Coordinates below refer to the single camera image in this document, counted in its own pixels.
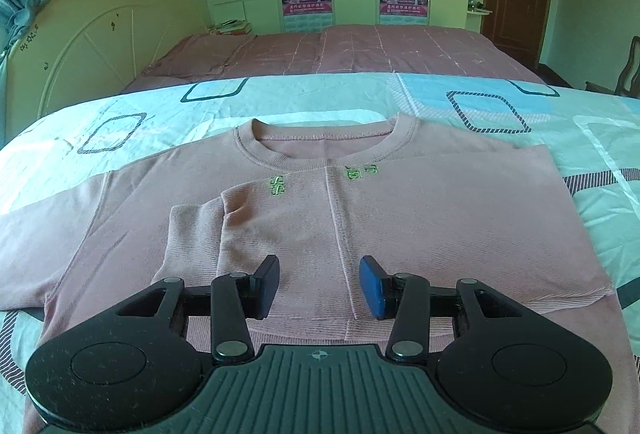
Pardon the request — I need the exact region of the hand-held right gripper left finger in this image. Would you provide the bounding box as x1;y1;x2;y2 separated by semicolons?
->
117;255;281;361

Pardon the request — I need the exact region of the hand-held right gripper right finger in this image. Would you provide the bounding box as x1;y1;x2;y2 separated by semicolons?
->
359;255;523;361

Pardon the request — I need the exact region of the pink sweater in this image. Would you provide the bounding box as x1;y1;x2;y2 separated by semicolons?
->
0;115;636;434

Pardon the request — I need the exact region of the light blue patterned bedsheet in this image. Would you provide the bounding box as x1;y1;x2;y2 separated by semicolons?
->
0;72;640;434

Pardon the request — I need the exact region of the stack of books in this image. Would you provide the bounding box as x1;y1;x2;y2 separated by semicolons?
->
206;18;254;36

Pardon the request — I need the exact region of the white bed headboard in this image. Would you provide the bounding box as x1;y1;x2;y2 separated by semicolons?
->
0;0;211;150

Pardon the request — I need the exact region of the dark wooden chair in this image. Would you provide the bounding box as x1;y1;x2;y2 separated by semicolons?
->
585;36;640;98

